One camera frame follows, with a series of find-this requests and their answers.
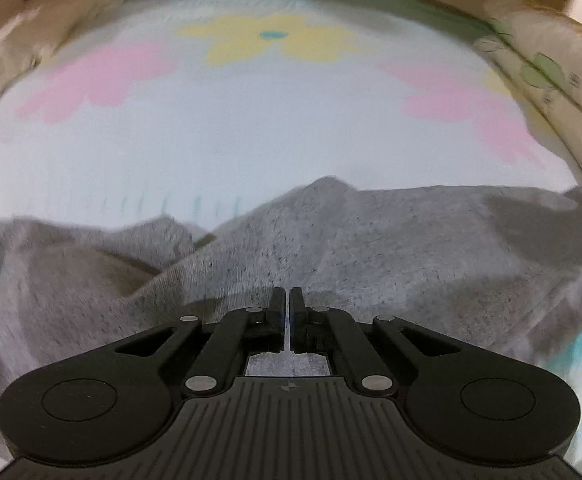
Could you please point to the floral printed blanket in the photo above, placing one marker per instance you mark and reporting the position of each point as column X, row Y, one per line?
column 251, row 125

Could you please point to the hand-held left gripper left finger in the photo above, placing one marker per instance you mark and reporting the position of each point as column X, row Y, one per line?
column 277, row 314

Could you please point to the grey pants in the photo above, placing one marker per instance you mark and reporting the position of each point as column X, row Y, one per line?
column 381, row 260

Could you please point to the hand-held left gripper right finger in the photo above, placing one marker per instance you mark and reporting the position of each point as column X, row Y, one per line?
column 298, row 314

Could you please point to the cream floral quilt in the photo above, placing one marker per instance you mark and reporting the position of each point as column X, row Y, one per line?
column 556, row 85

